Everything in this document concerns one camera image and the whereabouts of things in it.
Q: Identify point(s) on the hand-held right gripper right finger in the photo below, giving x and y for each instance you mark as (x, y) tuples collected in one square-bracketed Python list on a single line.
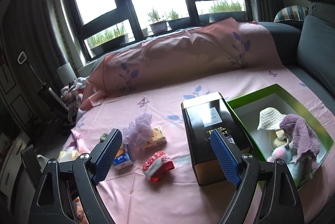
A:
[(225, 158)]

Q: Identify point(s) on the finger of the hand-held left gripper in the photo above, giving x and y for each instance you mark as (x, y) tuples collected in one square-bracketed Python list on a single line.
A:
[(30, 158)]

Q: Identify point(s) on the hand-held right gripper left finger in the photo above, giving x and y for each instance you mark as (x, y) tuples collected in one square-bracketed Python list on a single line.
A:
[(107, 158)]

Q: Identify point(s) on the blue tissue packet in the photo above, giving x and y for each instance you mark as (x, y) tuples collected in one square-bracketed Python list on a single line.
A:
[(123, 158)]

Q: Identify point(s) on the green knitted cloth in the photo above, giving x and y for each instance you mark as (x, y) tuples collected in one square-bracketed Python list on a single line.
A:
[(104, 138)]

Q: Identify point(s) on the red and white knitted sock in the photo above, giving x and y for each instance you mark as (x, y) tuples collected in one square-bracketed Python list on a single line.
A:
[(158, 166)]

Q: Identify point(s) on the pink plush toy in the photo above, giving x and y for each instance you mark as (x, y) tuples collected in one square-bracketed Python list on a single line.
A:
[(280, 154)]

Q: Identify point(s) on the cream knitted towel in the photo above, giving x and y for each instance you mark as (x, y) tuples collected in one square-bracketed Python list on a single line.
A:
[(271, 118)]

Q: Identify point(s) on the pale green towel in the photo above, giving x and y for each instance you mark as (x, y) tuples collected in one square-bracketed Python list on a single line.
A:
[(301, 171)]

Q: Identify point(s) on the purple towel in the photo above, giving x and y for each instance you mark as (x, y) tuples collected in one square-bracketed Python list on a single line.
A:
[(301, 137)]

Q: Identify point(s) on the green cardboard box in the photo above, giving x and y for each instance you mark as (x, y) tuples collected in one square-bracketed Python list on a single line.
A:
[(308, 114)]

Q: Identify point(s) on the person's left hand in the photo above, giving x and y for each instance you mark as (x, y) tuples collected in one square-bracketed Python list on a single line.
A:
[(79, 214)]

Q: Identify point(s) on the large yellow tissue pack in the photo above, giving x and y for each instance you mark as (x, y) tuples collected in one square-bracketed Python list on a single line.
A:
[(68, 155)]

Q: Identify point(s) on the purple mesh bath pouf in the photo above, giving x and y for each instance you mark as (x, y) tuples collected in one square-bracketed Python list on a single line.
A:
[(138, 129)]

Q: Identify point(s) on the black and gold box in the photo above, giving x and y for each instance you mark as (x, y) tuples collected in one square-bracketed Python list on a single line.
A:
[(209, 111)]

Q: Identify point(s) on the small yellow tissue packet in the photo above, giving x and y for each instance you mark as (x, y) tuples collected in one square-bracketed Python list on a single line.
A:
[(155, 139)]

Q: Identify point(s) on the pink floral bedsheet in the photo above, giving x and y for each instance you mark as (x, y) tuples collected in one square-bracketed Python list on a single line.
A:
[(162, 182)]

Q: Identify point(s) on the pile of clothes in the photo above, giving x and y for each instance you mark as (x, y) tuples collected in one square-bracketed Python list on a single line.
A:
[(73, 98)]

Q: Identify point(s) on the upright vacuum cleaner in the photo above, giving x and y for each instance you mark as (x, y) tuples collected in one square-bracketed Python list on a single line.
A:
[(49, 90)]

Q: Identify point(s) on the dark panelled cabinet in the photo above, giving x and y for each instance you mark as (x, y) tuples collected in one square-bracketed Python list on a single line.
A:
[(10, 87)]

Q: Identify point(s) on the white cylindrical container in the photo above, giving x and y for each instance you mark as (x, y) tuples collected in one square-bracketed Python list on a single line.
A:
[(66, 74)]

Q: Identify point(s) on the pink floral pillow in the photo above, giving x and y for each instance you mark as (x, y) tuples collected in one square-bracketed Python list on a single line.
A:
[(183, 56)]

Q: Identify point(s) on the long dark planter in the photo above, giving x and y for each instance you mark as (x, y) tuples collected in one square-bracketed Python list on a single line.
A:
[(222, 17), (107, 44), (179, 22)]

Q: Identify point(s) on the round plant pot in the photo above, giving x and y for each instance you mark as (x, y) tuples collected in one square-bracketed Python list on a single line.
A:
[(158, 27)]

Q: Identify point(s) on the grey sofa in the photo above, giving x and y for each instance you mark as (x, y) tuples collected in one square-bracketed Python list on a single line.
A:
[(316, 43)]

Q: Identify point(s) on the striped cushion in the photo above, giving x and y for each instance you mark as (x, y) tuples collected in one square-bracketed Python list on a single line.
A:
[(290, 15)]

